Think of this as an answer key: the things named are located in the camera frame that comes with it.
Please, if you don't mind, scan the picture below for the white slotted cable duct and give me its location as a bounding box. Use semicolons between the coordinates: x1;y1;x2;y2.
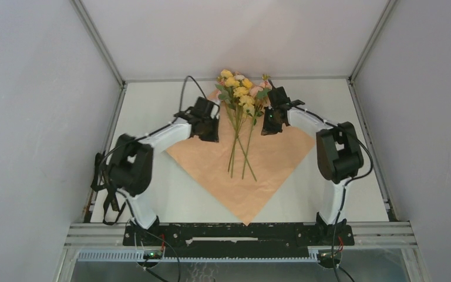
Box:
77;249;331;263

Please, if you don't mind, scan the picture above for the aluminium frame rail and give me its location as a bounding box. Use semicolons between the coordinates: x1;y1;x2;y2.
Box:
65;221;418;249

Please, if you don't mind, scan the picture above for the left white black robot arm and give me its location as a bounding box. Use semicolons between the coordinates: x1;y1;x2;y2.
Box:
97;97;220;245

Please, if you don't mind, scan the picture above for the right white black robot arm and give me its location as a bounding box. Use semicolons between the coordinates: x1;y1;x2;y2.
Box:
261;87;369;244

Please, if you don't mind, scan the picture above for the white pink flower stem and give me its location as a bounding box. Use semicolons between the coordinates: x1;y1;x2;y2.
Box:
215;73;258;183

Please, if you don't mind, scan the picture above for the black ribbon strap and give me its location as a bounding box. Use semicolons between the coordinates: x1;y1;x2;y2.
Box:
90;152;133;226

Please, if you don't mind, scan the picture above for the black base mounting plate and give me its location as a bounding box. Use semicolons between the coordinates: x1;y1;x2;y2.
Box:
122;223;355;257

